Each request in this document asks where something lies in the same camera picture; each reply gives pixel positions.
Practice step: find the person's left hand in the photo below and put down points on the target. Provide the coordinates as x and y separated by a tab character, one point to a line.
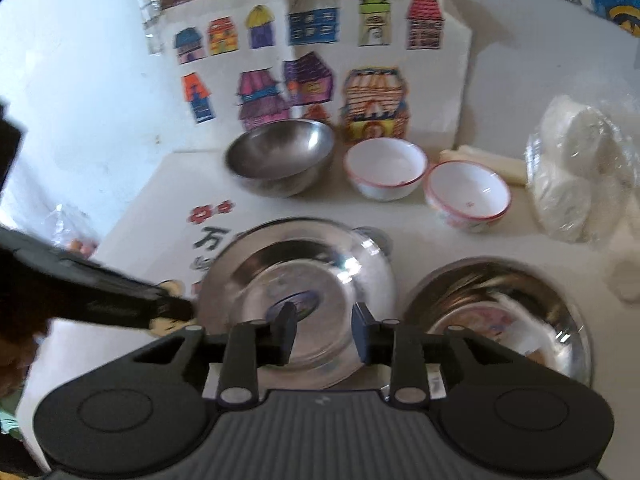
12	360

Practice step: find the plastic bag of white rolls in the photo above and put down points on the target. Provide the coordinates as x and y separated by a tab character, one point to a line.
575	170

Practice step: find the clear bag with red contents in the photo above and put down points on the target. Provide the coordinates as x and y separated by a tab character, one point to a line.
72	230

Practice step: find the stainless steel bowl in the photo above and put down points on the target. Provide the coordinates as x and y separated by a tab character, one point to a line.
280	160

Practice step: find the house drawings poster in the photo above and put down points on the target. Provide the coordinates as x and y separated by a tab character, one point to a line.
310	60

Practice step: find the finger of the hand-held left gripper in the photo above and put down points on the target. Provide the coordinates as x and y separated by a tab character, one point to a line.
175	309

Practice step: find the white red-rimmed bowl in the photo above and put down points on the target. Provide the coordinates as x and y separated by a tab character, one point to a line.
467	190
385	162

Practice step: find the printed white table mat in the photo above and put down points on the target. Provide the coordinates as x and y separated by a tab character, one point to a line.
165	195

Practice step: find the stainless steel plate blue label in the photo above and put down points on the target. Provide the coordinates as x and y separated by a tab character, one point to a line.
260	270

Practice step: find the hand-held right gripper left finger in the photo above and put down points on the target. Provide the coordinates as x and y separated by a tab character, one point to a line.
287	327

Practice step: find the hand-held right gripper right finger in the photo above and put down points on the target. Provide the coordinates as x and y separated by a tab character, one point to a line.
360	332

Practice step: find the white stick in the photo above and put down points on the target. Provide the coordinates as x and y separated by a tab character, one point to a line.
492	152
500	172

